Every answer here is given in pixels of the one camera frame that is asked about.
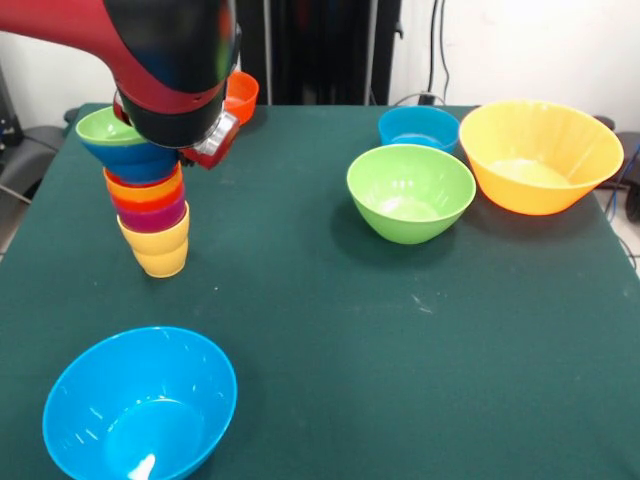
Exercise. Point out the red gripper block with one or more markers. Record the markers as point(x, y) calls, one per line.
point(220, 150)

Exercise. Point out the red plastic bowl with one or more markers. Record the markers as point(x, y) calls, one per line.
point(245, 97)

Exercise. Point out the dark blue bowl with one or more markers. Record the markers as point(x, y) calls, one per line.
point(135, 162)

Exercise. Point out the orange ribbed plastic cup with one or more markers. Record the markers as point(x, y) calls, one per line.
point(145, 192)

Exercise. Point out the red plastic cup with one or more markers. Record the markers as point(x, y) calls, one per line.
point(150, 205)

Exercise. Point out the purple plastic cup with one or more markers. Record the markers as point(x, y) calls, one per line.
point(155, 220)

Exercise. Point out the yellow ribbed plastic cup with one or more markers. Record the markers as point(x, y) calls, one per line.
point(160, 250)

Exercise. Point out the small green ribbed bowl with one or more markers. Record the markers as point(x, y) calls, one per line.
point(102, 127)

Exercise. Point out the large light blue bowl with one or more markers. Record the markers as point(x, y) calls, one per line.
point(140, 405)

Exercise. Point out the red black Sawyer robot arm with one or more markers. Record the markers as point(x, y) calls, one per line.
point(150, 60)

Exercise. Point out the large green bowl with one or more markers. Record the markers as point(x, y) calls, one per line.
point(410, 197)

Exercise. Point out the small light blue bowl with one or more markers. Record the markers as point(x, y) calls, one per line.
point(417, 125)

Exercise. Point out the dark green tablecloth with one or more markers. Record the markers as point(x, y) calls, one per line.
point(310, 350)

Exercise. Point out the large yellow bowl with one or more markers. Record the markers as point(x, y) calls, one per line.
point(540, 155)

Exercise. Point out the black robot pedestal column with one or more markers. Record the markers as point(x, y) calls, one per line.
point(325, 50)

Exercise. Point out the dark grey pedestal leg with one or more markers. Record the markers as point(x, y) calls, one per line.
point(30, 150)

